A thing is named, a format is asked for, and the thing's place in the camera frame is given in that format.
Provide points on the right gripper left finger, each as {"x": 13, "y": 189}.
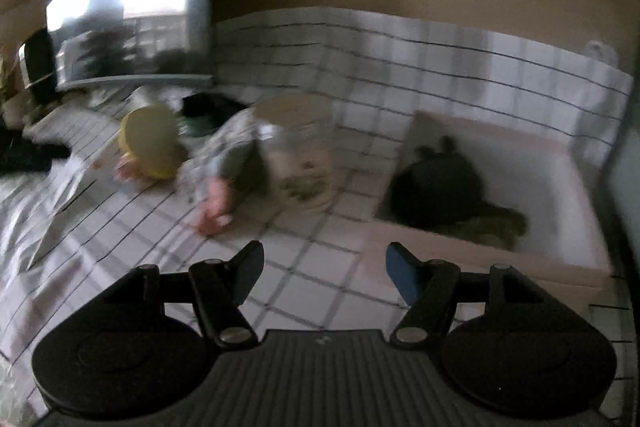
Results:
{"x": 220, "y": 288}

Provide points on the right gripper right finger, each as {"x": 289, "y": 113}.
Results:
{"x": 429, "y": 290}

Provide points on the black plush toy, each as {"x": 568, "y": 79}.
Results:
{"x": 443, "y": 193}

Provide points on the white black grid tablecloth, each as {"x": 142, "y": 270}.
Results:
{"x": 69, "y": 234}

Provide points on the pink cardboard box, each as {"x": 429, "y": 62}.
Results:
{"x": 563, "y": 250}

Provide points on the yellow round lid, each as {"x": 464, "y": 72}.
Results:
{"x": 149, "y": 136}

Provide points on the clear floral plastic jar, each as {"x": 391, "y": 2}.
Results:
{"x": 294, "y": 133}

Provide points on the green lidded jar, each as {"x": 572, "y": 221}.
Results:
{"x": 203, "y": 113}

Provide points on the computer monitor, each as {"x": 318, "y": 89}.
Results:
{"x": 130, "y": 42}

